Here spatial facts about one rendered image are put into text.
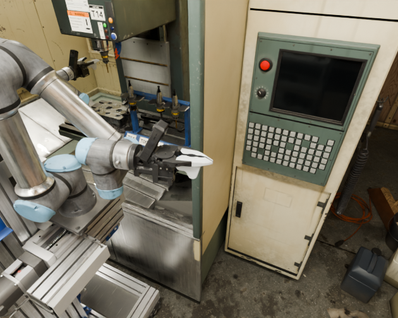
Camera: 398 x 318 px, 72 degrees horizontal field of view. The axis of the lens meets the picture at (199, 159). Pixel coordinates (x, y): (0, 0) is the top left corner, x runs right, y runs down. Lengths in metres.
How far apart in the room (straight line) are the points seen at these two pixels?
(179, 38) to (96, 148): 1.64
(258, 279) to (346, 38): 1.73
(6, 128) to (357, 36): 1.20
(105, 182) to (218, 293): 1.59
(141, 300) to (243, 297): 0.73
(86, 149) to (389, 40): 1.09
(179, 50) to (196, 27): 1.42
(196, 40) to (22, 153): 0.60
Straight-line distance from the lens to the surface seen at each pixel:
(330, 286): 2.46
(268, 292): 2.29
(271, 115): 1.37
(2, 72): 0.84
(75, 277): 1.15
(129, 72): 2.61
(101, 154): 0.75
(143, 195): 1.86
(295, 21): 1.26
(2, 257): 1.31
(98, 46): 2.02
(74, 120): 0.90
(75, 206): 1.18
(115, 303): 2.04
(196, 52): 0.90
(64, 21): 1.96
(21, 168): 0.94
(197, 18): 0.88
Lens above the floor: 2.01
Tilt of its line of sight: 38 degrees down
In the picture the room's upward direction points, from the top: straight up
